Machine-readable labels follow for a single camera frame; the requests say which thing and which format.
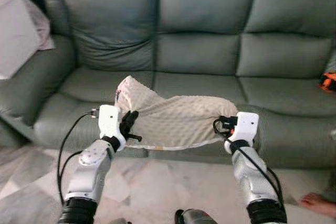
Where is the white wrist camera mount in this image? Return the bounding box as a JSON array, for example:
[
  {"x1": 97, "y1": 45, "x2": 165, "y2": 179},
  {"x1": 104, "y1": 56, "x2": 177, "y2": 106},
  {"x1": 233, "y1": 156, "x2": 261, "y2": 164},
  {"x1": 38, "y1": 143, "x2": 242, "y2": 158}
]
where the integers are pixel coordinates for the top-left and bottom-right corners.
[
  {"x1": 231, "y1": 112, "x2": 260, "y2": 146},
  {"x1": 98, "y1": 105, "x2": 127, "y2": 148}
]

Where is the pale pink cloth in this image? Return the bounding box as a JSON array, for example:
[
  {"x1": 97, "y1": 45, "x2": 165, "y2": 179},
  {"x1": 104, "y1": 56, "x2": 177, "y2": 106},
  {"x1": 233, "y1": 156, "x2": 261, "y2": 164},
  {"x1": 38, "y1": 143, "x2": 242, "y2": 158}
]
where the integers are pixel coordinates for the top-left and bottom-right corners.
[{"x1": 21, "y1": 0, "x2": 55, "y2": 51}]

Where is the white box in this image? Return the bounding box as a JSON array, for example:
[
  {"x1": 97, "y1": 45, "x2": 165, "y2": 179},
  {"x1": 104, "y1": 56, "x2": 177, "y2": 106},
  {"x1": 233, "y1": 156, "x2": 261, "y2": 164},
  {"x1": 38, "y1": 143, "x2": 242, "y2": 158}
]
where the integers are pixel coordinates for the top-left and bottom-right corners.
[{"x1": 0, "y1": 0, "x2": 41, "y2": 80}]

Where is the dark grey robot leg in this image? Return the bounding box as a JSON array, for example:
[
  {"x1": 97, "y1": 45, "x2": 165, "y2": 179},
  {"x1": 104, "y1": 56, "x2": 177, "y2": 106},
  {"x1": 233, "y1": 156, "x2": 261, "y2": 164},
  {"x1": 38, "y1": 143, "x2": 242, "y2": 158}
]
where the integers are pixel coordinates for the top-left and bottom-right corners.
[{"x1": 175, "y1": 208, "x2": 218, "y2": 224}]

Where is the three-seat grey-green leather sofa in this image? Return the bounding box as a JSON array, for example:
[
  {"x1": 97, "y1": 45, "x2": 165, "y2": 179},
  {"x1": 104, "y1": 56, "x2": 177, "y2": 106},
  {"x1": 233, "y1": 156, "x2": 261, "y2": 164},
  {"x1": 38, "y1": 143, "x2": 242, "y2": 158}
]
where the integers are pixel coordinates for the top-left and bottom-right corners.
[{"x1": 0, "y1": 0, "x2": 336, "y2": 169}]

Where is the beige dotted pillow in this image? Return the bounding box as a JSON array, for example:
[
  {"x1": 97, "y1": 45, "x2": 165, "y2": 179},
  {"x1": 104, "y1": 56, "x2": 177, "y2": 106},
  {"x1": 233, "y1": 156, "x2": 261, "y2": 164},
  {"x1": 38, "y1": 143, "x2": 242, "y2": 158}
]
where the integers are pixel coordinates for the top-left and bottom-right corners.
[{"x1": 114, "y1": 76, "x2": 239, "y2": 151}]

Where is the person's bare foot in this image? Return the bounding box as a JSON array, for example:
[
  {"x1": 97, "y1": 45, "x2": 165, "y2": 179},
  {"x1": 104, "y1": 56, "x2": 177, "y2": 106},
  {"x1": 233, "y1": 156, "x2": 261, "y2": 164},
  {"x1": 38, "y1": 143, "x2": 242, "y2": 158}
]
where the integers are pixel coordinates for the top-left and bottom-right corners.
[{"x1": 300, "y1": 193, "x2": 336, "y2": 219}]

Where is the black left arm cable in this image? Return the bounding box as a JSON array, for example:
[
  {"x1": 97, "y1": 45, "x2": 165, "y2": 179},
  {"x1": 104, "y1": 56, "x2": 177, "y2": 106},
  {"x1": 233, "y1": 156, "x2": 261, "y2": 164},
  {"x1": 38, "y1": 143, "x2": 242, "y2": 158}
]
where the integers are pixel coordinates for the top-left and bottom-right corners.
[{"x1": 57, "y1": 108, "x2": 100, "y2": 206}]

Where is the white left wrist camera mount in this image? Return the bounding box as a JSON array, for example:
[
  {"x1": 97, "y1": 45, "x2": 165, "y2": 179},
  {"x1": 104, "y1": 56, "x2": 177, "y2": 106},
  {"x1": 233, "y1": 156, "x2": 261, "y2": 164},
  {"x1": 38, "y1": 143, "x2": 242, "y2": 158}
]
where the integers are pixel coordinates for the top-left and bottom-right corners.
[{"x1": 98, "y1": 105, "x2": 127, "y2": 148}]

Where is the orange and black toy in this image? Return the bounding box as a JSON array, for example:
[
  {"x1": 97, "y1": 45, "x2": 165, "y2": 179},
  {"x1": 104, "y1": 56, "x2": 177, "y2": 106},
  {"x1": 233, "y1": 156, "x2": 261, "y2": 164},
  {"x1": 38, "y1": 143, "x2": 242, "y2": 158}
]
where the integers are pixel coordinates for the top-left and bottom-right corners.
[{"x1": 319, "y1": 71, "x2": 336, "y2": 93}]

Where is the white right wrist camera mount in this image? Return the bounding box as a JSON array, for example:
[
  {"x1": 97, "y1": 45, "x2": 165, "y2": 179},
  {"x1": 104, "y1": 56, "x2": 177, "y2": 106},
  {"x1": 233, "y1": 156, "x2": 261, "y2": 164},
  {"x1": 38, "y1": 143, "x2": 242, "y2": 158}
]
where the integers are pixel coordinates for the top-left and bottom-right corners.
[{"x1": 231, "y1": 112, "x2": 260, "y2": 146}]

